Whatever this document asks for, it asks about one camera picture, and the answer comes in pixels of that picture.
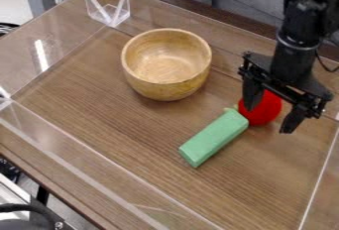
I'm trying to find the clear acrylic tray enclosure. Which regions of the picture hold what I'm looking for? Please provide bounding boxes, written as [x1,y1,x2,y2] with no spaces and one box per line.
[0,0,339,230]

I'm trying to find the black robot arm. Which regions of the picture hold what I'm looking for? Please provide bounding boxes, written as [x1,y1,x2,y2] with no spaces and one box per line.
[239,0,339,134]

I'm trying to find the red fuzzy ball fruit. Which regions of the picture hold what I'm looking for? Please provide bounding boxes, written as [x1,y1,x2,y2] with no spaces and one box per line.
[239,90,282,126]

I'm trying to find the clear acrylic corner bracket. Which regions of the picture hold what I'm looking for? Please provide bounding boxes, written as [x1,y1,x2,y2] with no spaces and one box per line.
[85,0,131,28]

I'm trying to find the light wooden bowl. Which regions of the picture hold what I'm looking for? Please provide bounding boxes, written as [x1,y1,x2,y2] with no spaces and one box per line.
[121,28,213,101]

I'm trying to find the green rectangular block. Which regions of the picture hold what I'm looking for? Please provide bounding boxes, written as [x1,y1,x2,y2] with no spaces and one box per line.
[179,108,250,168]

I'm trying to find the black cable bottom left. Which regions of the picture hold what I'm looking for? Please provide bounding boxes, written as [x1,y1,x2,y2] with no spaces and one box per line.
[0,202,55,230]

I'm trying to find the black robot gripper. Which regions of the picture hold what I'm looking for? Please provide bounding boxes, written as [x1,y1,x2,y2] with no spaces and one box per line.
[239,52,334,134]

